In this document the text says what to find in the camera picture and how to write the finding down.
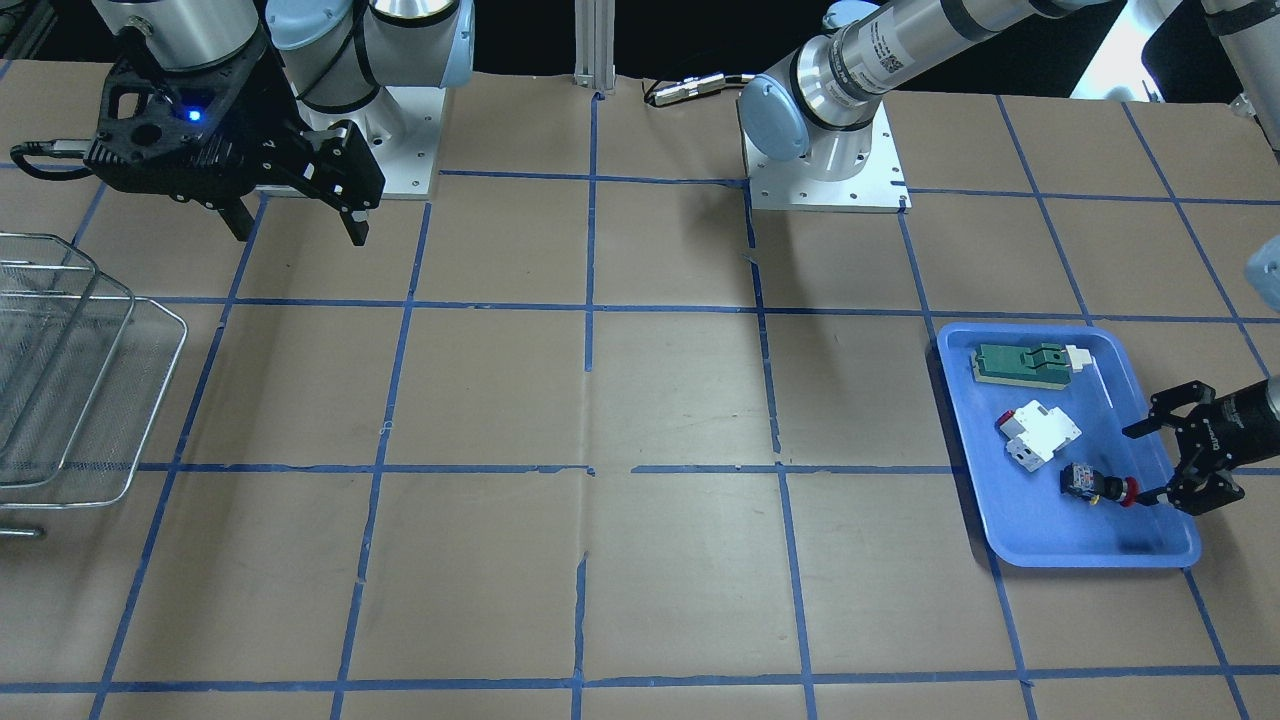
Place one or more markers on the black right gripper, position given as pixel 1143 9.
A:
pixel 268 112

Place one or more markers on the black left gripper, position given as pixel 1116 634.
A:
pixel 1240 432

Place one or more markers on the red push button switch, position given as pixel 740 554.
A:
pixel 1090 484

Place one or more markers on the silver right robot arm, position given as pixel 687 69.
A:
pixel 339 101

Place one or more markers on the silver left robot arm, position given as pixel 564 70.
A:
pixel 815 112

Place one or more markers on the white circuit breaker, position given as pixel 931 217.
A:
pixel 1035 433

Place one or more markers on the blue plastic tray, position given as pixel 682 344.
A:
pixel 1027 519

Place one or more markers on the green relay module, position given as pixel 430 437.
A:
pixel 1045 366

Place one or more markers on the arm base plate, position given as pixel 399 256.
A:
pixel 870 180
pixel 404 127

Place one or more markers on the wire mesh shelf rack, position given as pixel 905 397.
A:
pixel 85 366

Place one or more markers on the aluminium frame post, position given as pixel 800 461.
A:
pixel 595 22

